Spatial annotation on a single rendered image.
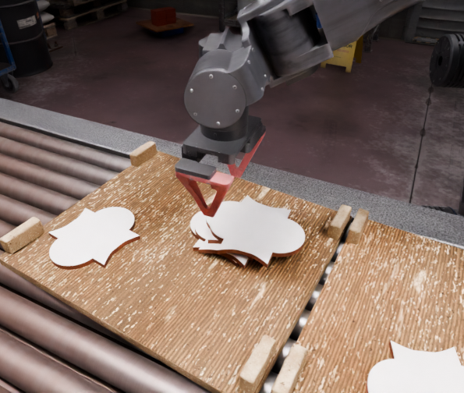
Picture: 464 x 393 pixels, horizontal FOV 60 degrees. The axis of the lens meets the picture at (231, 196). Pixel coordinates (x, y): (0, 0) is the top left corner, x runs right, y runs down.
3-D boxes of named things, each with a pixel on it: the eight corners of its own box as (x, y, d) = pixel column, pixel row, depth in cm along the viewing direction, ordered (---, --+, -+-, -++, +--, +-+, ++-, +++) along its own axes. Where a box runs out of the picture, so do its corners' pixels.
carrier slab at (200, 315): (154, 155, 82) (154, 149, 81) (351, 223, 65) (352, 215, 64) (0, 264, 58) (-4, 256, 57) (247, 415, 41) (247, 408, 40)
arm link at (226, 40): (253, 26, 44) (202, 23, 44) (250, 45, 38) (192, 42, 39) (250, 86, 48) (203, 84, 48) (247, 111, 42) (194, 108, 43)
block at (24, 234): (38, 228, 62) (33, 214, 60) (46, 232, 61) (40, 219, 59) (4, 252, 58) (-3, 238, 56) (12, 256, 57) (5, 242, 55)
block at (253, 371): (262, 345, 46) (263, 331, 44) (277, 352, 45) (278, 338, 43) (236, 389, 42) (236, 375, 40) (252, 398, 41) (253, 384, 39)
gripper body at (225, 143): (261, 130, 53) (266, 76, 48) (233, 169, 45) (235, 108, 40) (216, 121, 54) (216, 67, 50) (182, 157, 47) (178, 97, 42)
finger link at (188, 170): (246, 200, 54) (250, 139, 48) (226, 234, 48) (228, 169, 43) (200, 189, 56) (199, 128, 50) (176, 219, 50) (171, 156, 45)
